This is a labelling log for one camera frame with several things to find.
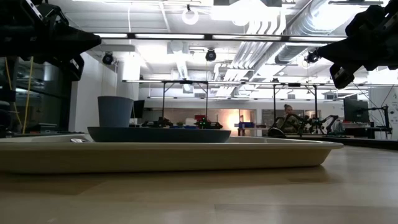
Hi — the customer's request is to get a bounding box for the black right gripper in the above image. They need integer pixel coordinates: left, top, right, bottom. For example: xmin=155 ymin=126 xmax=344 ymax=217
xmin=317 ymin=4 xmax=391 ymax=71

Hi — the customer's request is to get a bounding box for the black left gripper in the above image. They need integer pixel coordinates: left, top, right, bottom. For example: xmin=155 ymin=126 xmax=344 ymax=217
xmin=18 ymin=0 xmax=102 ymax=65

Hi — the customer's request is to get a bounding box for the blue cup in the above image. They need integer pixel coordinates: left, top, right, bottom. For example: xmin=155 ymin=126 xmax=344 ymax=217
xmin=97 ymin=95 xmax=135 ymax=128

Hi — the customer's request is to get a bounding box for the dark blue plate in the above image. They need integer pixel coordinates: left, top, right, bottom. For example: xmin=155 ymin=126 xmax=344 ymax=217
xmin=87 ymin=126 xmax=232 ymax=143

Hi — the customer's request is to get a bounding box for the beige rectangular tray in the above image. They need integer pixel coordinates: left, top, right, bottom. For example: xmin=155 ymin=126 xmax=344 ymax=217
xmin=0 ymin=133 xmax=345 ymax=174

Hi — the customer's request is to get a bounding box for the large black monitor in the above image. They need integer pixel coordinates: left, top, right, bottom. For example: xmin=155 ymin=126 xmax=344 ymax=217
xmin=343 ymin=98 xmax=370 ymax=124

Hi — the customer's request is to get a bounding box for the person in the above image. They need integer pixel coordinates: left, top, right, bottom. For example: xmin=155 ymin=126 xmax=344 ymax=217
xmin=280 ymin=104 xmax=301 ymax=134

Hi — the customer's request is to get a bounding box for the small black monitor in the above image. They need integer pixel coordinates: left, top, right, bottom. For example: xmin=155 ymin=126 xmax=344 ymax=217
xmin=130 ymin=100 xmax=146 ymax=119

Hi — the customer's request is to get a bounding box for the overhead light bar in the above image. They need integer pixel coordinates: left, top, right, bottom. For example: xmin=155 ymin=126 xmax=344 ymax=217
xmin=93 ymin=30 xmax=348 ymax=44

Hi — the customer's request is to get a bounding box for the background robot with green light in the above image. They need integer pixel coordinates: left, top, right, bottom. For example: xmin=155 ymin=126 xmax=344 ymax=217
xmin=195 ymin=114 xmax=224 ymax=130

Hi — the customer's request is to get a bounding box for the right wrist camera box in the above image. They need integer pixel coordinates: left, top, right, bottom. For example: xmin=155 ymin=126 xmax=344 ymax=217
xmin=329 ymin=63 xmax=356 ymax=90

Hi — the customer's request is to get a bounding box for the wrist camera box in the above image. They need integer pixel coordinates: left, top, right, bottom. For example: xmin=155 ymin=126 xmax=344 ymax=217
xmin=329 ymin=63 xmax=356 ymax=90
xmin=63 ymin=54 xmax=85 ymax=82

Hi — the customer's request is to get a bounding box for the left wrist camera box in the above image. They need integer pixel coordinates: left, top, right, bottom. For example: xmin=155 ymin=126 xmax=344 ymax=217
xmin=63 ymin=54 xmax=85 ymax=82

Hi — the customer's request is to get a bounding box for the black background table frame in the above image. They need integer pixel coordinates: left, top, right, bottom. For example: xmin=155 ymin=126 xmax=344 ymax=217
xmin=272 ymin=82 xmax=318 ymax=127
xmin=161 ymin=80 xmax=209 ymax=121

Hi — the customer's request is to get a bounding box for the black aluminium table frame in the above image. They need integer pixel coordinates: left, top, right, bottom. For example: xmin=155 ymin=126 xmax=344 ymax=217
xmin=0 ymin=129 xmax=398 ymax=151

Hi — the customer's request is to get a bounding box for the white ring lamp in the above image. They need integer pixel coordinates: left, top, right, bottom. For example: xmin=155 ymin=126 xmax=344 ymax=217
xmin=181 ymin=7 xmax=200 ymax=26

